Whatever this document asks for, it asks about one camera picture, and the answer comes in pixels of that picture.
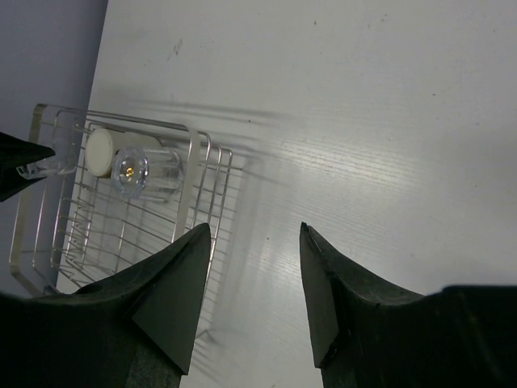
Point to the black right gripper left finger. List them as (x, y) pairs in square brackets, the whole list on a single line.
[(133, 329)]

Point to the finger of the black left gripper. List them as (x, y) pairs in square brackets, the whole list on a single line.
[(18, 153)]

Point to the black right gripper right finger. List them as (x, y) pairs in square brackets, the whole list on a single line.
[(368, 332)]

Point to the small clear glass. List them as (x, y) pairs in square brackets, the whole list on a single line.
[(63, 162)]

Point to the brown and white paper cup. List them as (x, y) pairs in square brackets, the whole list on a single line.
[(103, 144)]

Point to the large clear glass tumbler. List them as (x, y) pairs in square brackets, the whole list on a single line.
[(154, 174)]

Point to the metal wire dish rack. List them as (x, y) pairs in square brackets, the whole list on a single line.
[(71, 230)]

